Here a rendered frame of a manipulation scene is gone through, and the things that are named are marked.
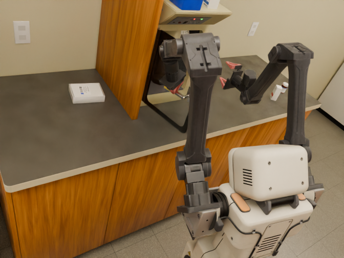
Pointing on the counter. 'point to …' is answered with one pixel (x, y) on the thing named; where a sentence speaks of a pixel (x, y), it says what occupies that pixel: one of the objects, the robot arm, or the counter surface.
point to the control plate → (189, 20)
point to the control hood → (165, 16)
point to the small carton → (211, 3)
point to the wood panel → (127, 48)
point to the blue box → (188, 4)
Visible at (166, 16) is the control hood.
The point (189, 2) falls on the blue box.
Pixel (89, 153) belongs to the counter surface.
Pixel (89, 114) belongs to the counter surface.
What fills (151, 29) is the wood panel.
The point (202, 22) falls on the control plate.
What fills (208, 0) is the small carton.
